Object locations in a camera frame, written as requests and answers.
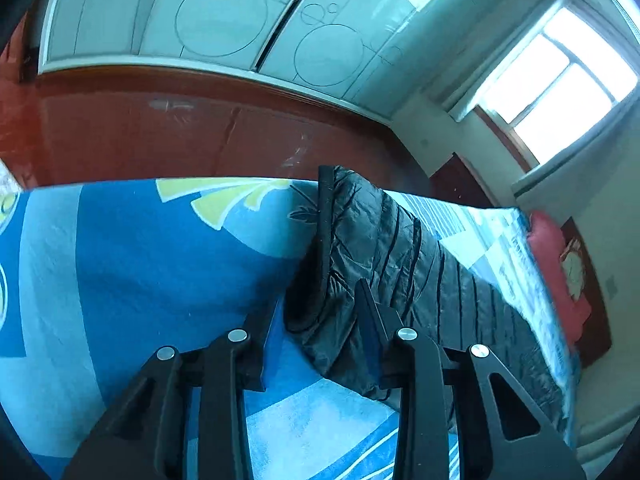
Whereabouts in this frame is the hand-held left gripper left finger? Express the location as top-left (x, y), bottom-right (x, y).
top-left (65, 305), bottom-right (278, 480)

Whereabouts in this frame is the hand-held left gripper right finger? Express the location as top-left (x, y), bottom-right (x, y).
top-left (356, 279), bottom-right (587, 480)

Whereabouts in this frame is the black puffer jacket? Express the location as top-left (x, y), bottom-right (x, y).
top-left (283, 164), bottom-right (571, 433)

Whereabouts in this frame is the blue patterned bed sheet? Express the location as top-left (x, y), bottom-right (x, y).
top-left (0, 176), bottom-right (583, 480)

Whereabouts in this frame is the dark red nightstand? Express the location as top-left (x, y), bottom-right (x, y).
top-left (430, 152), bottom-right (501, 208)

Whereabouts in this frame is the red pillow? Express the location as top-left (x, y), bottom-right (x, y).
top-left (529, 210), bottom-right (593, 346)

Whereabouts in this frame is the brown wooden headboard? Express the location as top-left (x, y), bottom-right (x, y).
top-left (560, 216), bottom-right (613, 367)

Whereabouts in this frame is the window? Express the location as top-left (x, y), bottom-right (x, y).
top-left (450, 0), bottom-right (640, 166)

